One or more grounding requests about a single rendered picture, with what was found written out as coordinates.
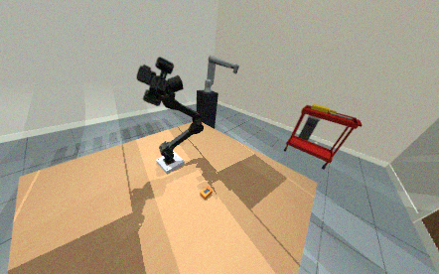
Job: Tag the orange block with dark blue square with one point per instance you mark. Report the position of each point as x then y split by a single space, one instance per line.
206 192

